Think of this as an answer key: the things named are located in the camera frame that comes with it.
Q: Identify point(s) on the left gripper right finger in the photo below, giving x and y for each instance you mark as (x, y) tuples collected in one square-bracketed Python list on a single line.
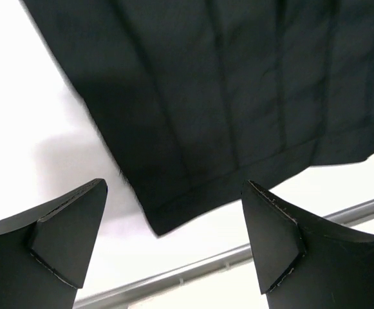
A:
[(304, 261)]

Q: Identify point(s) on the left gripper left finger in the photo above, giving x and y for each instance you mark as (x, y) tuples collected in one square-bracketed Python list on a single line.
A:
[(45, 251)]

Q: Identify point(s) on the black pleated skirt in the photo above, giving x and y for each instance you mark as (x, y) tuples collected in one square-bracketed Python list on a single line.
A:
[(192, 98)]

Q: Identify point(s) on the aluminium rail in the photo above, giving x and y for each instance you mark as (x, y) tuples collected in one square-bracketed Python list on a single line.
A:
[(124, 295)]

